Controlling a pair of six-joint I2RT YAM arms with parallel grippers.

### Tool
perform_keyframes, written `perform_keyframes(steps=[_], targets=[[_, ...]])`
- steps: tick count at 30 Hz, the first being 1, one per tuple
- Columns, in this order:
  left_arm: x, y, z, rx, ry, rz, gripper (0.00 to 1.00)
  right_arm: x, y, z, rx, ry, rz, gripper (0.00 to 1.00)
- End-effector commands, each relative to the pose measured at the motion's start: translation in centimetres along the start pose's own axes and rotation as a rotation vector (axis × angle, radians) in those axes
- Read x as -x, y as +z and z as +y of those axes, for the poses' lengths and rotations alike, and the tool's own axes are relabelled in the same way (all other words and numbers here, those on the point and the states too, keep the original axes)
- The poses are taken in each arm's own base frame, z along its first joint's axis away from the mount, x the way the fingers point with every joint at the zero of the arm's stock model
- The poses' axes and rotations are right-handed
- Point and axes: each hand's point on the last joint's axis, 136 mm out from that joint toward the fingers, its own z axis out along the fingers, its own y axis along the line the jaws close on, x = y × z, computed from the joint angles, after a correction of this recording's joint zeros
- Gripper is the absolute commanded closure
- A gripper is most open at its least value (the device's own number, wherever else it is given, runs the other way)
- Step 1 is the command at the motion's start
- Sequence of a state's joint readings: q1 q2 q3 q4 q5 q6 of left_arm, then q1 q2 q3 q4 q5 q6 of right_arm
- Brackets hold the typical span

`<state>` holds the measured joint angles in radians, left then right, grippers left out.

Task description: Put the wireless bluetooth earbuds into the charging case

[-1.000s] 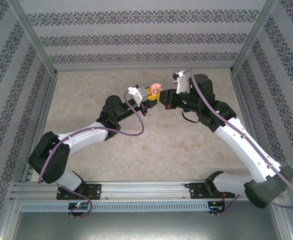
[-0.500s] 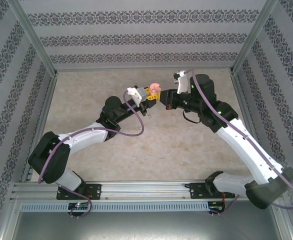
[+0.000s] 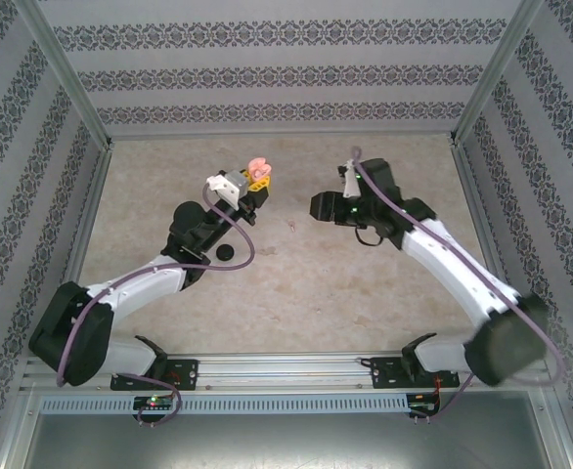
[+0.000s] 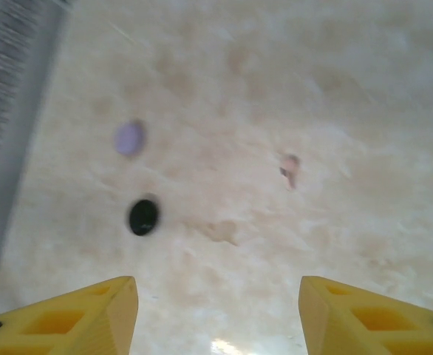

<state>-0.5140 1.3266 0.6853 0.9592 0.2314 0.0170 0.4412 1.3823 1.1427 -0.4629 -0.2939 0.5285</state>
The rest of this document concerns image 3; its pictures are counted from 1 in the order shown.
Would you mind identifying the pink earbud charging case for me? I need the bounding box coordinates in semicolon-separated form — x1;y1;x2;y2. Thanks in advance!
245;155;274;180

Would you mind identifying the left circuit board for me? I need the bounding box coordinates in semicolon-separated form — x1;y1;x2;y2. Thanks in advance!
133;394;176;411

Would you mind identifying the circuit board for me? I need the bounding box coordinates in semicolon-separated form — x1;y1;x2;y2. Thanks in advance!
133;394;176;411
409;392;440;417

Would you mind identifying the right circuit board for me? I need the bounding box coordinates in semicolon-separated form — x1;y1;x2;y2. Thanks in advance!
409;392;440;417

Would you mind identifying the grey metal panel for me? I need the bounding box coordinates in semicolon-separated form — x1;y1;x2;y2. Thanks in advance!
20;412;566;469

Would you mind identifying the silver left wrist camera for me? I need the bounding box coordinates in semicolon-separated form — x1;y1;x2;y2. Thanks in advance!
225;168;252;200

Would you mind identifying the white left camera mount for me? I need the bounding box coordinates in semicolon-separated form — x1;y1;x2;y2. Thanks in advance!
204;174;242;205

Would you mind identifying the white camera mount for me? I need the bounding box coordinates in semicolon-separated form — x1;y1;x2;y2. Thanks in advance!
340;163;362;200
204;174;242;205

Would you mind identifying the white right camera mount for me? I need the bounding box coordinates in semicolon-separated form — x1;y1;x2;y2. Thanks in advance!
340;163;362;200

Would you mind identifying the thin aluminium wall rail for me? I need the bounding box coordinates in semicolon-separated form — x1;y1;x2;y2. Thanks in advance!
106;129;457;144

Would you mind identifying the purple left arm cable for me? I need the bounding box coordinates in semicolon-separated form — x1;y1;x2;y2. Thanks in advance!
56;180;257;430

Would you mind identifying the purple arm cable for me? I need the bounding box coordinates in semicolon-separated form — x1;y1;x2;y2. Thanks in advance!
56;180;257;430
347;145;567;425

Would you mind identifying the aluminium side rail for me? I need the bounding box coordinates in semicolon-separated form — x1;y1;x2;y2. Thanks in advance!
450;138;531;352
45;141;115;357

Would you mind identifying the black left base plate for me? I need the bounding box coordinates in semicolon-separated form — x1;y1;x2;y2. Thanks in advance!
110;359;200;392

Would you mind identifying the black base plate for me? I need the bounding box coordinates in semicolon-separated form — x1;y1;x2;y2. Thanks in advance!
110;359;200;392
368;356;462;391

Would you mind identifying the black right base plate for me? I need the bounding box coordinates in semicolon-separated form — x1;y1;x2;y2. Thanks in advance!
368;356;462;391

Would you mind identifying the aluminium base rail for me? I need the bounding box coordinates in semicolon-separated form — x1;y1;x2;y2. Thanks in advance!
20;354;555;393

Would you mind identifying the aluminium frame post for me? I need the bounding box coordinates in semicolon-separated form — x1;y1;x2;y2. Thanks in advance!
22;0;115;149
448;0;548;147

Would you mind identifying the grey slotted cable duct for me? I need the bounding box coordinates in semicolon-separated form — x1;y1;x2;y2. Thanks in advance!
39;393;411;415

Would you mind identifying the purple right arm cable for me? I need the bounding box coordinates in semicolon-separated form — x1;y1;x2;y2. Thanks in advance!
347;145;567;425

